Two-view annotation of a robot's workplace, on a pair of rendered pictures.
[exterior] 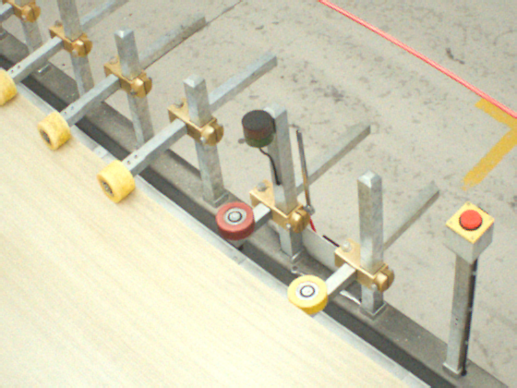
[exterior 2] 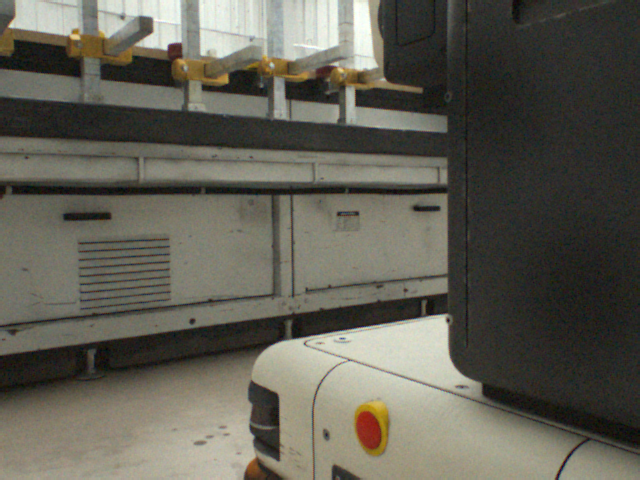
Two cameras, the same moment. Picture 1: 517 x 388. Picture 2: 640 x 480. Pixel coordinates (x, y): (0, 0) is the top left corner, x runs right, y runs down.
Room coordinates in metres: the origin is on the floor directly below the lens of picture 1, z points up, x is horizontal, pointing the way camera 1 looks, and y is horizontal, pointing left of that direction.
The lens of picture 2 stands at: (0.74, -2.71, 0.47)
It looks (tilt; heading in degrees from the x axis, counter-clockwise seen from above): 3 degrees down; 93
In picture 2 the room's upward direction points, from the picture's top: 1 degrees counter-clockwise
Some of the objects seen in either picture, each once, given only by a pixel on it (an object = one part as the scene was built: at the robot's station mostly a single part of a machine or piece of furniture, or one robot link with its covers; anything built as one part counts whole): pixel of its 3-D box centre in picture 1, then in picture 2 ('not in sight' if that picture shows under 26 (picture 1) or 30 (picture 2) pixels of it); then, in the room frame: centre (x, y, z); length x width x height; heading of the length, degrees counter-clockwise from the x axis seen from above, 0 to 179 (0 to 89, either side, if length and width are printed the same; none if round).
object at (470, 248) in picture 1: (469, 234); not in sight; (1.29, -0.36, 1.18); 0.07 x 0.07 x 0.08; 39
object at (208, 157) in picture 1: (207, 151); not in sight; (1.88, 0.11, 0.87); 0.04 x 0.04 x 0.48; 39
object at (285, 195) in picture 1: (284, 186); not in sight; (1.68, -0.04, 0.93); 0.04 x 0.04 x 0.48; 39
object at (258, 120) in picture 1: (262, 156); not in sight; (1.65, -0.01, 1.07); 0.06 x 0.06 x 0.22; 39
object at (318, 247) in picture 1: (308, 240); not in sight; (1.68, -0.08, 0.75); 0.26 x 0.01 x 0.10; 39
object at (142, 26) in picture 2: not in sight; (113, 47); (0.18, -1.31, 0.83); 0.43 x 0.03 x 0.04; 129
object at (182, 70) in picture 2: not in sight; (200, 72); (0.34, -1.13, 0.81); 0.14 x 0.06 x 0.05; 39
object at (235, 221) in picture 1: (237, 231); not in sight; (1.65, 0.07, 0.85); 0.08 x 0.08 x 0.11
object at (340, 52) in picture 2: not in sight; (296, 68); (0.57, -0.99, 0.84); 0.43 x 0.03 x 0.04; 129
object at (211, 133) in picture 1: (196, 122); not in sight; (1.90, 0.13, 0.95); 0.14 x 0.06 x 0.05; 39
